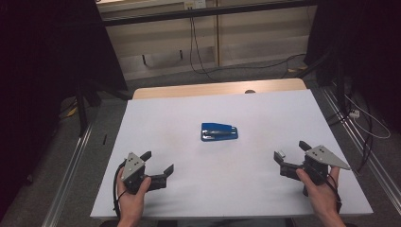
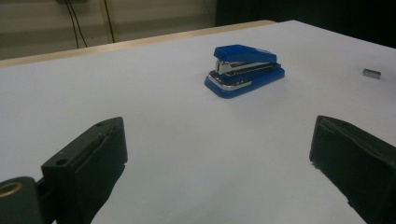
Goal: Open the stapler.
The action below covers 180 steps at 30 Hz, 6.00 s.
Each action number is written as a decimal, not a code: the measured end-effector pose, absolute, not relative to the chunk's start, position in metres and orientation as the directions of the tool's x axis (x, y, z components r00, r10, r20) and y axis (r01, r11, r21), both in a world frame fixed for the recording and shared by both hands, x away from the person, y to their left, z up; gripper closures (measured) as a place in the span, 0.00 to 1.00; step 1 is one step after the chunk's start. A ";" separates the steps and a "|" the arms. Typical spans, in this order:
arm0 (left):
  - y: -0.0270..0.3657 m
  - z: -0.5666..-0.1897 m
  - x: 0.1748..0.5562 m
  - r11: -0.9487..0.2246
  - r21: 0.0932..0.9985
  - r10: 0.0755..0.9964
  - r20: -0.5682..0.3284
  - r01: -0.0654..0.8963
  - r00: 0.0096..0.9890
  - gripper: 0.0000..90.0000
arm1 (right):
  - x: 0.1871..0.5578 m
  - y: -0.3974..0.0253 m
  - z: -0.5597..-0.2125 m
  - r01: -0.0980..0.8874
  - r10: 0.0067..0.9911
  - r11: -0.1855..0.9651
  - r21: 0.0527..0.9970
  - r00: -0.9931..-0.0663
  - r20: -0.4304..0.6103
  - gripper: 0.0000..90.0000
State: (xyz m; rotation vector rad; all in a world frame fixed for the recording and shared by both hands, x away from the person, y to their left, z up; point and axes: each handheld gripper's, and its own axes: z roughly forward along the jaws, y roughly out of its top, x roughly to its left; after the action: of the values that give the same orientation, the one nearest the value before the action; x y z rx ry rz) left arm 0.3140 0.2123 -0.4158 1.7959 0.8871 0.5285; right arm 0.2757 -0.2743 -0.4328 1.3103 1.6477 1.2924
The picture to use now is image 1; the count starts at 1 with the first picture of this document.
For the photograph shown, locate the person's grey clothing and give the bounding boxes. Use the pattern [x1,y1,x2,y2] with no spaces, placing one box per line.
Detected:
[157,218,296,227]

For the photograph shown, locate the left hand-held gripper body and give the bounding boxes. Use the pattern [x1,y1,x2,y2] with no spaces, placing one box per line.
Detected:
[121,151,152,195]

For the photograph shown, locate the short black wall cable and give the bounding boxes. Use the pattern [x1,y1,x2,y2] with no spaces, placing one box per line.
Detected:
[191,17,217,81]

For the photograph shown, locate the black floor cables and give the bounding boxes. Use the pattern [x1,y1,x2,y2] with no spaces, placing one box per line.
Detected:
[325,103,375,173]

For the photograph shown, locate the white wall outlet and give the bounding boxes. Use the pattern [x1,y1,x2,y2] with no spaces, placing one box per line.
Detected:
[183,0,207,9]

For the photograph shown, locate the long black wall cable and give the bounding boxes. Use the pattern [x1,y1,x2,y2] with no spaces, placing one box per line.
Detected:
[188,8,307,77]

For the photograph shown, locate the right hand-held gripper black cable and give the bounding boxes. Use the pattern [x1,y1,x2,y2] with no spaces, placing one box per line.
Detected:
[324,172,343,214]

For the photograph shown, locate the person's right hand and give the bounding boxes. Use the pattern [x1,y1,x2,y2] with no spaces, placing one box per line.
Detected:
[295,166,343,219]

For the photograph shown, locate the left hand-held gripper black cable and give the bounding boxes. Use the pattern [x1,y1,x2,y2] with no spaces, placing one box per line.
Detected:
[112,161,128,219]

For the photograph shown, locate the person's left hand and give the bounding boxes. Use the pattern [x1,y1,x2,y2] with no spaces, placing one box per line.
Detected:
[116,168,152,223]

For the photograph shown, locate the black metal stand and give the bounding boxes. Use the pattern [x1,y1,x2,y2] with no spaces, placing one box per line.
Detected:
[74,79,133,138]
[296,46,351,117]

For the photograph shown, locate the blue stapler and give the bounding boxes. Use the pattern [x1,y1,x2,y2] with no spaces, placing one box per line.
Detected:
[200,122,239,143]

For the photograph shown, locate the aluminium floor rail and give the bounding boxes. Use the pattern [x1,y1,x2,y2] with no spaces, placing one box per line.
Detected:
[42,122,94,227]
[320,84,401,206]

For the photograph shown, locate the black curtain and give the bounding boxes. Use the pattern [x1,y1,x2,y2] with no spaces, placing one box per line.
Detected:
[0,0,129,218]
[304,0,401,133]

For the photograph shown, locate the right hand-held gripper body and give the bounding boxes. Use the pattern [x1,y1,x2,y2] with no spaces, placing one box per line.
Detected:
[302,144,352,187]

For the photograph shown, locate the black horizontal metal bar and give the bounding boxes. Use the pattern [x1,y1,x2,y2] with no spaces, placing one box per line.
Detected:
[102,0,318,27]

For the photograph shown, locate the white cable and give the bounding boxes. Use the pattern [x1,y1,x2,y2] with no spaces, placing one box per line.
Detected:
[343,94,392,140]

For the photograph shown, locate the wooden table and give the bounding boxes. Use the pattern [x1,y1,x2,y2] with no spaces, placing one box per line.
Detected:
[131,78,307,100]

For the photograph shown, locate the hand-held gripper black cable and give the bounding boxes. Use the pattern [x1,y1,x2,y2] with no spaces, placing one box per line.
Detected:
[324,172,343,214]
[112,161,128,219]

